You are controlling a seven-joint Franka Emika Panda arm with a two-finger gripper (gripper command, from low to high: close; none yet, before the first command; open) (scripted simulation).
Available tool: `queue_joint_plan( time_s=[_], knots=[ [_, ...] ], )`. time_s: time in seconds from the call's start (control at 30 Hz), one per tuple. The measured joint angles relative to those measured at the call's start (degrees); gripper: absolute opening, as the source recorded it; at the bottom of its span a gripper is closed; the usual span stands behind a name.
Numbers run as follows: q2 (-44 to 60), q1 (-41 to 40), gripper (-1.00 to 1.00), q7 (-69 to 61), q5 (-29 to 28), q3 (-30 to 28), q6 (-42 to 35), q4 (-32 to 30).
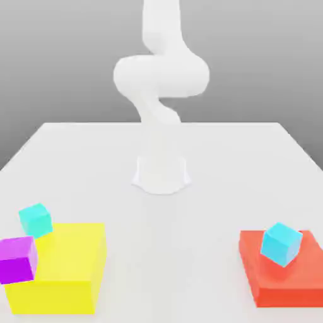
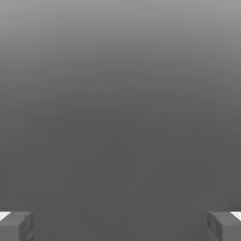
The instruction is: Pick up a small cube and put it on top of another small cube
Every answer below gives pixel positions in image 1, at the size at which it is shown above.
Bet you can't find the small turquoise cube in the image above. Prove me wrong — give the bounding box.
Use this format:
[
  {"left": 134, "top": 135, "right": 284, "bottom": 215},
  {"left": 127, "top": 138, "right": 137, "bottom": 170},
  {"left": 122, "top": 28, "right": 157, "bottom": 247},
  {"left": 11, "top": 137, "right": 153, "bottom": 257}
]
[{"left": 18, "top": 202, "right": 54, "bottom": 240}]

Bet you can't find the small sky blue cube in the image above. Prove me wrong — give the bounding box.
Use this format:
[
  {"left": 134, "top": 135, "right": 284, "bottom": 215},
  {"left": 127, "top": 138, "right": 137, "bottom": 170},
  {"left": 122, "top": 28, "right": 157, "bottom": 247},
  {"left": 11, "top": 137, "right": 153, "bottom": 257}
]
[{"left": 260, "top": 221, "right": 303, "bottom": 268}]

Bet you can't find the small purple cube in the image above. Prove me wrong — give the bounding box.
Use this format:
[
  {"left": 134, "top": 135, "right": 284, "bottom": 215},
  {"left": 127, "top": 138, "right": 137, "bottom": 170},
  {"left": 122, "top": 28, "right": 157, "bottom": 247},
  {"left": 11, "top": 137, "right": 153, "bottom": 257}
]
[{"left": 0, "top": 235, "right": 38, "bottom": 285}]

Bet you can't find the large yellow box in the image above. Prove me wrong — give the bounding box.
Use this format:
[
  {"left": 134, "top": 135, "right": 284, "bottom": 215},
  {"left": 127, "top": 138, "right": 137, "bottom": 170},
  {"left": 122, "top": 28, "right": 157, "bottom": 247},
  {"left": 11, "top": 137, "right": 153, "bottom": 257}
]
[{"left": 4, "top": 222, "right": 108, "bottom": 315}]

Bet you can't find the large orange box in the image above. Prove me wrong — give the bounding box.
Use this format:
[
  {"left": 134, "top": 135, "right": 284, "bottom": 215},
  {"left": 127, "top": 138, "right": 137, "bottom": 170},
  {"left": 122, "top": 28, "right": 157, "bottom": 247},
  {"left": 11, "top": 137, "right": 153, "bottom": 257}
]
[{"left": 238, "top": 229, "right": 323, "bottom": 308}]

